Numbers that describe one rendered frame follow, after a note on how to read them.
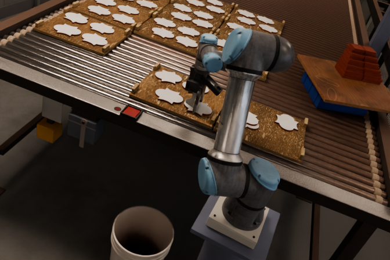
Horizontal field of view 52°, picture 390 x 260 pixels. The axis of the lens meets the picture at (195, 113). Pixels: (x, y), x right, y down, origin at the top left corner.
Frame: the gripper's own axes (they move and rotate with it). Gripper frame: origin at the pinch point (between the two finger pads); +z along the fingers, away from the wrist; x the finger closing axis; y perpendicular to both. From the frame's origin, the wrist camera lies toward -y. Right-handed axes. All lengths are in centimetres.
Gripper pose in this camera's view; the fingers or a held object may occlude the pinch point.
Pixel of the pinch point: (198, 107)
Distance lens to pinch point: 186.4
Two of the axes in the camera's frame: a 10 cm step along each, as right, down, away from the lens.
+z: -1.9, 8.2, 5.5
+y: -9.3, -3.2, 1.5
